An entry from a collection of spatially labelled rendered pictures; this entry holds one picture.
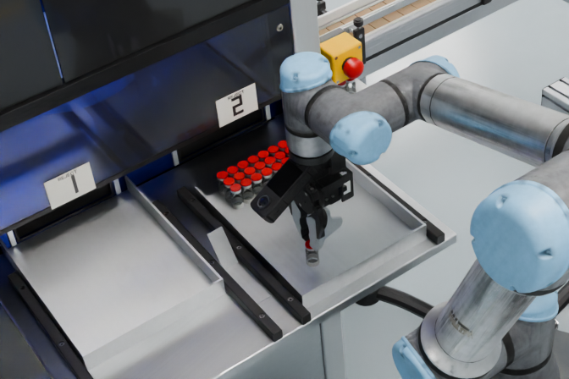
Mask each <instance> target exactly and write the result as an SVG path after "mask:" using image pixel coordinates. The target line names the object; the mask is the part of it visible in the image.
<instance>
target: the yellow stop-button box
mask: <svg viewBox="0 0 569 379"><path fill-rule="evenodd" d="M319 40H320V51H321V54H322V55H323V56H325V57H326V58H327V59H328V61H329V63H330V69H331V71H332V73H333V74H332V77H331V78H332V81H333V82H334V83H335V84H337V85H338V84H339V83H341V82H343V81H345V80H348V79H349V78H348V77H347V76H346V75H345V74H344V72H343V68H344V66H345V63H346V62H347V61H348V60H349V59H350V58H358V59H360V60H361V61H362V43H361V42H360V41H358V40H357V39H356V38H354V37H353V36H351V35H349V34H348V33H346V32H345V31H344V30H343V29H341V28H338V29H336V30H333V31H330V32H329V33H327V34H325V35H323V36H320V37H319Z"/></svg>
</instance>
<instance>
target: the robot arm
mask: <svg viewBox="0 0 569 379"><path fill-rule="evenodd" d="M279 72H280V84H279V89H280V90H281V96H282V105H283V113H284V126H285V135H286V144H287V147H288V151H289V156H290V158H289V159H288V160H287V161H286V162H285V163H284V165H283V166H282V167H281V168H280V169H279V171H278V172H277V173H276V174H275V175H274V176H273V177H272V178H271V179H270V180H269V181H268V183H267V184H266V185H265V186H264V187H263V188H262V190H261V191H260V192H259V193H258V194H257V196H256V197H255V198H254V199H253V200H252V201H251V208H252V210H253V211H255V212H256V213H257V214H258V215H259V216H260V217H261V218H262V219H264V220H265V221H266V222H269V223H274V222H275V221H276V220H277V219H278V217H279V216H280V215H281V214H282V213H283V211H284V210H285V209H286V208H287V207H289V208H290V213H291V215H292V217H293V219H294V222H295V225H296V228H297V230H298V232H299V234H300V236H301V238H302V239H304V240H305V241H306V242H307V241H308V240H310V243H309V245H310V246H311V247H312V248H313V249H314V250H315V251H318V250H320V249H321V248H322V247H323V243H324V240H325V239H326V238H327V237H328V236H329V235H331V234H332V233H333V232H334V231H336V230H337V229H338V228H339V227H340V226H341V225H342V222H343V219H342V217H331V214H330V210H329V209H328V208H326V206H328V205H332V204H334V203H335V202H337V201H338V200H340V199H341V201H342V202H344V201H346V200H348V199H350V198H351V197H353V196H354V189H353V172H352V171H351V170H350V169H349V168H347V167H346V163H345V158H347V159H348V160H350V161H351V162H353V163H355V164H357V165H368V164H370V163H373V162H375V161H377V160H378V159H379V157H380V155H381V154H382V153H385V152H386V151H387V149H388V147H389V144H390V142H391V138H392V133H394V132H395V131H396V130H398V129H401V128H403V127H405V126H407V125H408V124H410V123H412V122H414V121H416V120H418V119H420V120H422V121H424V122H426V123H429V124H432V125H435V126H437V127H440V128H441V129H445V130H447V131H450V132H451V133H453V134H456V135H459V136H461V137H464V138H466V139H468V140H471V141H474V142H476V143H478V144H480V145H482V146H486V147H488V148H490V149H492V150H495V151H498V152H500V153H502V154H505V155H507V156H509V157H512V158H515V159H517V160H519V161H521V162H525V163H526V164H529V165H531V166H534V167H535V169H533V170H531V171H530V172H528V173H525V174H524V175H522V176H521V177H520V178H518V179H516V180H514V181H512V182H509V183H506V184H503V185H501V186H500V187H499V188H497V189H495V190H494V191H493V192H491V193H490V194H489V196H488V197H486V198H485V199H484V200H482V201H481V202H480V203H479V205H478V206H477V208H476V209H475V211H474V213H473V214H472V220H471V225H470V234H471V235H472V236H473V237H474V239H473V240H472V247H473V250H474V253H475V255H476V257H477V259H476V260H475V262H474V263H473V264H472V266H471V268H470V269H469V271H468V272H467V274H466V276H465V277H464V278H463V280H462V281H461V283H460V285H459V286H458V288H457V289H456V291H455V292H454V293H453V295H452V296H451V298H450V300H448V301H445V302H442V303H440V304H437V305H436V306H435V307H434V308H433V309H432V310H430V311H429V313H428V314H427V315H426V316H425V317H424V319H423V321H422V323H421V324H420V326H419V327H418V328H417V329H415V330H414V331H413V332H411V333H409V334H408V335H406V336H402V337H401V339H400V340H399V341H398V342H396V343H395V344H394V345H393V348H392V356H393V360H394V362H395V366H396V368H397V370H398V372H399V373H400V375H401V378H402V379H560V370H559V366H558V364H557V362H556V359H555V356H554V354H553V351H552V346H553V339H554V332H555V319H556V315H557V313H558V310H559V305H558V302H557V300H558V293H557V290H558V289H559V288H561V287H562V286H563V285H564V284H565V283H566V282H567V280H568V279H569V115H567V114H564V113H560V112H557V111H555V110H552V109H549V108H547V107H542V106H540V105H538V104H535V103H532V102H528V101H525V100H523V99H520V98H517V97H514V96H511V95H508V94H506V93H503V92H500V91H496V90H493V89H490V88H488V87H485V86H482V85H479V84H476V83H473V82H471V81H468V80H464V79H461V78H460V75H459V74H458V72H457V70H456V68H455V66H454V65H453V64H452V63H449V62H448V59H447V58H445V57H442V56H440V55H433V56H430V57H428V58H425V59H421V60H417V61H416V62H414V63H412V64H410V65H409V66H408V67H406V68H404V69H402V70H400V71H398V72H396V73H394V74H392V75H391V76H389V77H387V78H385V79H383V80H380V81H379V82H377V83H375V84H373V85H370V86H369V87H367V88H365V89H363V90H361V91H358V92H357V93H355V94H353V95H351V94H350V93H348V92H347V91H345V90H344V89H342V88H341V87H340V86H338V85H337V84H335V83H334V82H333V81H332V78H331V77H332V74H333V73H332V71H331V69H330V63H329V61H328V59H327V58H326V57H325V56H323V55H322V54H319V53H316V52H298V53H296V54H295V55H291V56H290V57H288V58H286V59H285V60H284V61H283V62H282V64H281V66H280V71H279ZM341 172H347V173H346V174H344V175H341V174H340V173H341ZM348 181H351V191H350V192H348V193H347V194H345V195H344V192H345V191H347V186H346V185H344V183H346V182H348ZM324 207H325V208H324ZM308 228H309V229H308Z"/></svg>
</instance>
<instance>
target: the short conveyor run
mask: <svg viewBox="0 0 569 379"><path fill-rule="evenodd" d="M317 1H318V3H317V7H318V28H319V37H320V36H323V35H325V34H327V33H329V32H330V31H333V30H336V29H338V28H341V29H343V30H344V31H345V32H346V33H348V34H349V35H351V36H353V37H354V38H356V39H357V40H358V41H360V42H361V43H362V62H363V65H364V70H363V72H362V74H361V76H359V77H358V79H361V78H363V77H365V76H367V75H369V74H371V73H373V72H376V71H378V70H380V69H382V68H384V67H386V66H388V65H390V64H392V63H394V62H396V61H398V60H400V59H402V58H404V57H406V56H408V55H410V54H412V53H414V52H416V51H418V50H420V49H422V48H424V47H426V46H428V45H430V44H432V43H434V42H436V41H438V40H440V39H442V38H444V37H446V36H448V35H450V34H452V33H454V32H456V31H458V30H460V29H462V28H464V27H466V26H468V25H470V24H472V23H474V22H476V21H478V20H480V19H482V18H484V17H486V16H488V15H490V14H492V13H494V12H496V11H498V10H500V9H502V8H504V7H506V6H508V5H510V4H512V3H514V2H516V1H518V0H353V1H351V2H348V3H346V4H344V5H342V6H340V7H338V8H335V9H333V10H331V11H327V10H326V2H325V1H324V0H317Z"/></svg>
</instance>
